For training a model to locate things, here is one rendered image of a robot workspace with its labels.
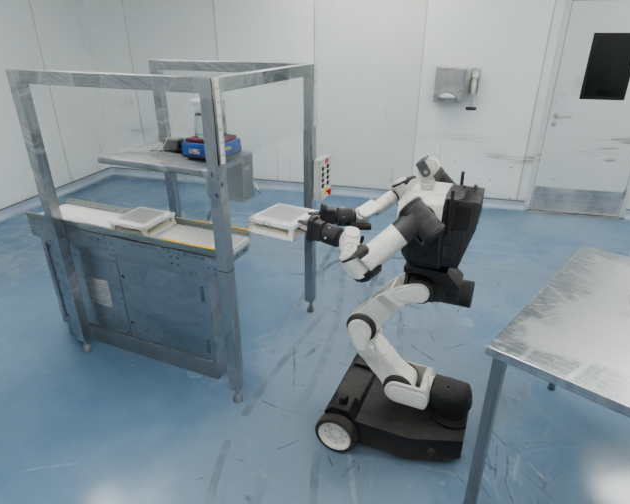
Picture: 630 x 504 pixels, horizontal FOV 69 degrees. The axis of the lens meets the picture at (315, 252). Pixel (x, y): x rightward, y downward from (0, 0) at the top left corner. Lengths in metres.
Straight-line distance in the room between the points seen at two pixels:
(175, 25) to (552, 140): 4.42
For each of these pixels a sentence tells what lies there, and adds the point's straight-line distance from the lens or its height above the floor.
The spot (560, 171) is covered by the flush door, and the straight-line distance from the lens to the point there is 5.67.
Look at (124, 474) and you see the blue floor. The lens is 2.47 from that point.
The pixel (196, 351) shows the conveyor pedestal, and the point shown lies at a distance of 2.76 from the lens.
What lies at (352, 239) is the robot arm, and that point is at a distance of 1.85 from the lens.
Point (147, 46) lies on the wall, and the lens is 6.47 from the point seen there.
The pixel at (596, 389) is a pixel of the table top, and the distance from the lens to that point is 1.64.
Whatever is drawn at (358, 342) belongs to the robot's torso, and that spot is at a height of 0.52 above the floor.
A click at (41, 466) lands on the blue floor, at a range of 2.66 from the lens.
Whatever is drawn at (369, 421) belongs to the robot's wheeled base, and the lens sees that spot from 2.30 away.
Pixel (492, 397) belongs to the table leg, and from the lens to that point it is 1.81.
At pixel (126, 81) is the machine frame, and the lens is 2.21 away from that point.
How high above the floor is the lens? 1.80
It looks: 25 degrees down
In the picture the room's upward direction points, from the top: straight up
